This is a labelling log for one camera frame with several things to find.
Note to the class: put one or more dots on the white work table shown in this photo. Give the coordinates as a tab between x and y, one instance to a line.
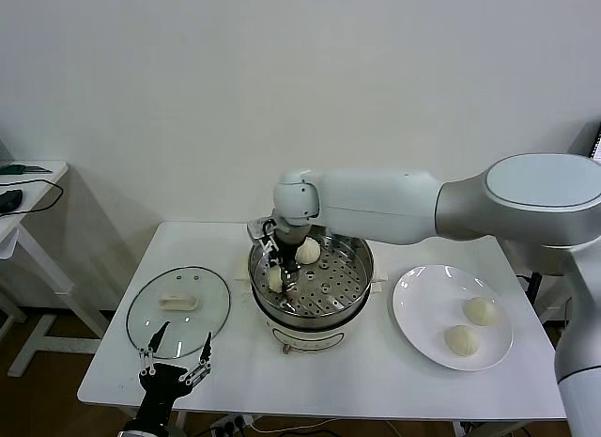
211	249

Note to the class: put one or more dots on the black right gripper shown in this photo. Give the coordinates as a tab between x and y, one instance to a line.
286	251

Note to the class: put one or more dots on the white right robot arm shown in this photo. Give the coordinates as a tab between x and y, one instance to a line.
375	202

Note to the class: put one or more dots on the perforated steel steamer basket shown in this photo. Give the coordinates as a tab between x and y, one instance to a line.
343	277

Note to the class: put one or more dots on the dark green flat tool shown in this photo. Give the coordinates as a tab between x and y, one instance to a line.
19	169

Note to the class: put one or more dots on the white side table with mouse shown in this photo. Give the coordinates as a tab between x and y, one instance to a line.
35	197

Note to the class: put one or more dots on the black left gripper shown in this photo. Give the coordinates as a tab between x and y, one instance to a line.
159	383

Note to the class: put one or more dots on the black computer mouse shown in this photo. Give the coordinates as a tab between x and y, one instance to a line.
9	199

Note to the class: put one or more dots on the white power strip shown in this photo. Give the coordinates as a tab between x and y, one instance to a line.
230	426

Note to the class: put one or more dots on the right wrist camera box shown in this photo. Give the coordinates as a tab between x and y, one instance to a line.
256	230

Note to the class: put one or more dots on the white round plate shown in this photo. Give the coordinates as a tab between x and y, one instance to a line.
413	286

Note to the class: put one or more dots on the white side table with laptop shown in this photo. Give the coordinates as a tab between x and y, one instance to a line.
549	310

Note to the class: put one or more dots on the white electric cooker pot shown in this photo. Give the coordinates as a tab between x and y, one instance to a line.
305	336

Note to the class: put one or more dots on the white steamed baozi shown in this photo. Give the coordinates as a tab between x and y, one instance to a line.
274	281
462	340
310	253
480	311

